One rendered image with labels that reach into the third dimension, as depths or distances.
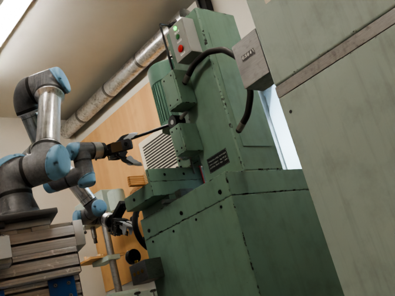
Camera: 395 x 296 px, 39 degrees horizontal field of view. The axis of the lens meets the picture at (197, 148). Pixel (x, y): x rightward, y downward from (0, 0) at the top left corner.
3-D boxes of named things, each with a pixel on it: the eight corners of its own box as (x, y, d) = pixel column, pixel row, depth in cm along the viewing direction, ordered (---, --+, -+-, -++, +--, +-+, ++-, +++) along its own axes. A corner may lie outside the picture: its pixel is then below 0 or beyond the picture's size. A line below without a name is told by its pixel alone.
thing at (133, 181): (227, 181, 253) (224, 173, 254) (230, 180, 251) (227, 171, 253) (129, 187, 218) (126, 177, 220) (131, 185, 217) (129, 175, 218)
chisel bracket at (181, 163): (192, 175, 247) (187, 158, 250) (211, 164, 237) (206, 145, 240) (179, 175, 242) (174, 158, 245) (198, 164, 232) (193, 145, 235)
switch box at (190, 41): (188, 64, 226) (178, 32, 231) (203, 52, 219) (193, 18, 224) (176, 63, 222) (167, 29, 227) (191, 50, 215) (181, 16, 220)
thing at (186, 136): (193, 157, 224) (186, 130, 227) (204, 150, 219) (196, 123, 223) (175, 157, 218) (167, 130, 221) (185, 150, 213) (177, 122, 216)
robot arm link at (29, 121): (-3, 87, 218) (44, 198, 227) (22, 77, 216) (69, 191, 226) (9, 83, 229) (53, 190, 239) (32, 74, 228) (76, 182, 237)
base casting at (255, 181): (222, 230, 260) (217, 212, 263) (311, 188, 220) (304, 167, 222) (143, 241, 231) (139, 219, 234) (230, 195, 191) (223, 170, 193)
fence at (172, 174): (253, 177, 259) (249, 166, 260) (255, 176, 257) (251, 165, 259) (147, 182, 220) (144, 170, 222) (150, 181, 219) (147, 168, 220)
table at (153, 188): (218, 209, 277) (215, 198, 279) (259, 188, 256) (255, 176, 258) (114, 219, 238) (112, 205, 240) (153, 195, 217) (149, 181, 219)
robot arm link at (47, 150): (36, 194, 197) (41, 89, 232) (73, 181, 194) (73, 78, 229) (17, 176, 188) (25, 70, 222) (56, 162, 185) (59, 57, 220)
